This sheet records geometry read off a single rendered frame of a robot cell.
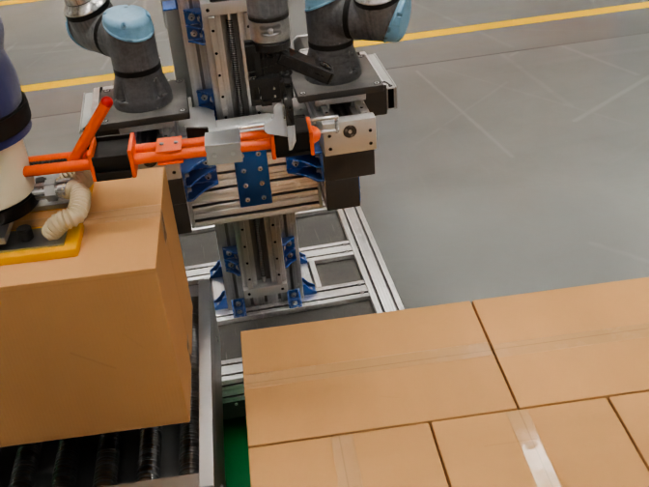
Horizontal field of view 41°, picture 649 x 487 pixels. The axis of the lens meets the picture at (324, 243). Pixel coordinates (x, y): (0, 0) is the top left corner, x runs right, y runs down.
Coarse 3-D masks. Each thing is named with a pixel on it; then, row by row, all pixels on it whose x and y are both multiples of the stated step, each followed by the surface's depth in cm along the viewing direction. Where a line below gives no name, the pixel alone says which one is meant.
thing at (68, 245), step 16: (80, 224) 169; (16, 240) 165; (32, 240) 165; (64, 240) 164; (80, 240) 166; (0, 256) 162; (16, 256) 162; (32, 256) 162; (48, 256) 162; (64, 256) 163
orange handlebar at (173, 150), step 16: (144, 144) 170; (160, 144) 168; (176, 144) 168; (192, 144) 170; (240, 144) 167; (256, 144) 167; (32, 160) 168; (80, 160) 166; (144, 160) 166; (160, 160) 167; (176, 160) 168; (32, 176) 166
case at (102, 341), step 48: (96, 192) 183; (144, 192) 182; (96, 240) 167; (144, 240) 166; (0, 288) 157; (48, 288) 158; (96, 288) 159; (144, 288) 160; (0, 336) 163; (48, 336) 164; (96, 336) 165; (144, 336) 166; (0, 384) 169; (48, 384) 170; (96, 384) 172; (144, 384) 173; (0, 432) 176; (48, 432) 177; (96, 432) 179
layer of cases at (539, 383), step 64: (384, 320) 217; (448, 320) 215; (512, 320) 214; (576, 320) 212; (640, 320) 210; (256, 384) 201; (320, 384) 199; (384, 384) 198; (448, 384) 196; (512, 384) 195; (576, 384) 193; (640, 384) 192; (256, 448) 184; (320, 448) 183; (384, 448) 181; (448, 448) 180; (512, 448) 179; (576, 448) 178; (640, 448) 176
